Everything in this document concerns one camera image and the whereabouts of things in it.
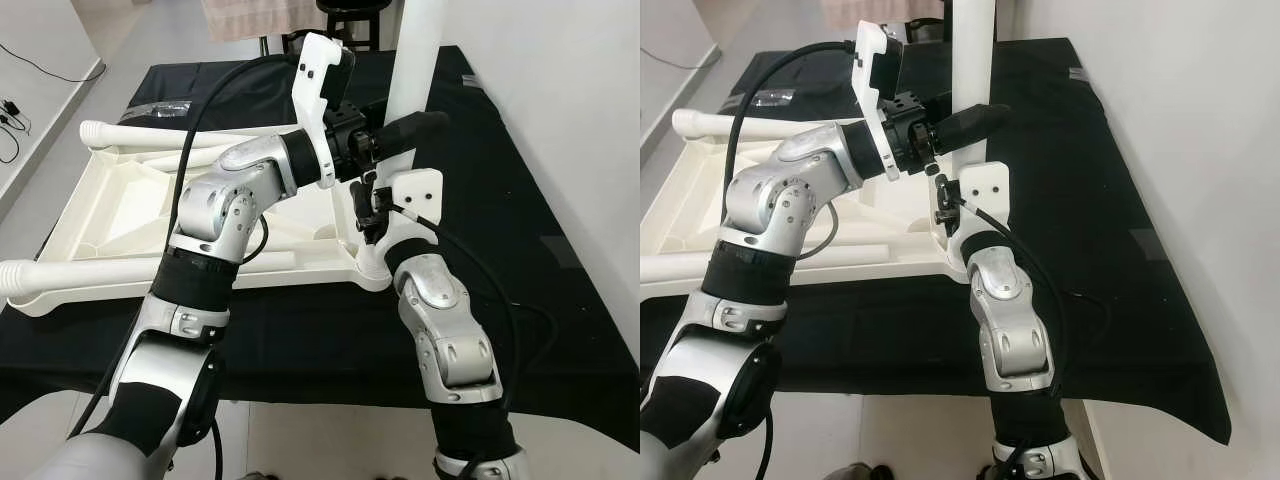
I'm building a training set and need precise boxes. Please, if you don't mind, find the white plastic table top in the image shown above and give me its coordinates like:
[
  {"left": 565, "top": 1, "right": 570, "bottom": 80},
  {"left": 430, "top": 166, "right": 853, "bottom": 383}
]
[
  {"left": 8, "top": 140, "right": 393, "bottom": 319},
  {"left": 640, "top": 132, "right": 986, "bottom": 301}
]

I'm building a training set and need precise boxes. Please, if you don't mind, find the beige striped cloth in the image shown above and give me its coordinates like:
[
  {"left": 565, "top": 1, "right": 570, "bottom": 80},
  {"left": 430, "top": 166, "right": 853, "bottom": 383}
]
[
  {"left": 820, "top": 0, "right": 946, "bottom": 29},
  {"left": 200, "top": 0, "right": 331, "bottom": 43}
]

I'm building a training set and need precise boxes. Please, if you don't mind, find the robot grey torso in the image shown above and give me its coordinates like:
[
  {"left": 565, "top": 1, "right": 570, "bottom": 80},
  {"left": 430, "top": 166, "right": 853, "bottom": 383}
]
[
  {"left": 640, "top": 435, "right": 693, "bottom": 480},
  {"left": 30, "top": 432, "right": 141, "bottom": 480}
]

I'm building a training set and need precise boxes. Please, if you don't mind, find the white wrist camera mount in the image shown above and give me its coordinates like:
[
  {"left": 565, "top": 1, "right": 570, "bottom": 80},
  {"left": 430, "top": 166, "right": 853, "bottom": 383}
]
[
  {"left": 950, "top": 160, "right": 1009, "bottom": 246},
  {"left": 290, "top": 32, "right": 357, "bottom": 191},
  {"left": 853, "top": 22, "right": 906, "bottom": 183},
  {"left": 375, "top": 168, "right": 444, "bottom": 251}
]

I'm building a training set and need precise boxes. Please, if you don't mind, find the black charger with cable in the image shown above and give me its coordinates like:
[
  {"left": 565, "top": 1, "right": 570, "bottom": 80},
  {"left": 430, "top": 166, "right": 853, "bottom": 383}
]
[{"left": 0, "top": 95, "right": 31, "bottom": 166}]

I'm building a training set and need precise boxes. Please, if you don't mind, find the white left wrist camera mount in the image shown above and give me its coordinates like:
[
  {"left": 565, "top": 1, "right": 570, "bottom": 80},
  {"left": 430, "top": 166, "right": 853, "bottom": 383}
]
[
  {"left": 290, "top": 32, "right": 357, "bottom": 191},
  {"left": 853, "top": 22, "right": 906, "bottom": 183}
]

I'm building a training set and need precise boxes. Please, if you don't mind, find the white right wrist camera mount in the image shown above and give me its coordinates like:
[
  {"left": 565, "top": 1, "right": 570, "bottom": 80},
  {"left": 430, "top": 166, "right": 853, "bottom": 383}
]
[
  {"left": 950, "top": 160, "right": 1009, "bottom": 246},
  {"left": 375, "top": 168, "right": 444, "bottom": 251}
]

